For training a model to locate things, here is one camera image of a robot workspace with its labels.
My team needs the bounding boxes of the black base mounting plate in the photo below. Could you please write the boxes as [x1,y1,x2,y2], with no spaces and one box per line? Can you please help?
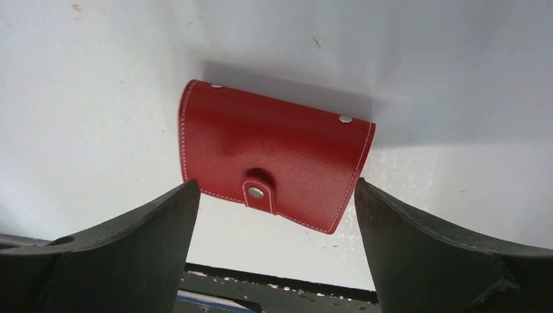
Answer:
[173,263,381,313]

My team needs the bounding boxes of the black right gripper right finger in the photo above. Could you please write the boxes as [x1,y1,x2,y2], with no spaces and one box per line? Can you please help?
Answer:
[354,179,552,312]

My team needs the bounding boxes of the red leather card holder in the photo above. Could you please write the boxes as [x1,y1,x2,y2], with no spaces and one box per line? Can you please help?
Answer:
[178,80,376,234]

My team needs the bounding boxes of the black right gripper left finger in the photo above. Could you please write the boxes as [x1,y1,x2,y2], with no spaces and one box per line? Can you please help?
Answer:
[1,180,200,312]

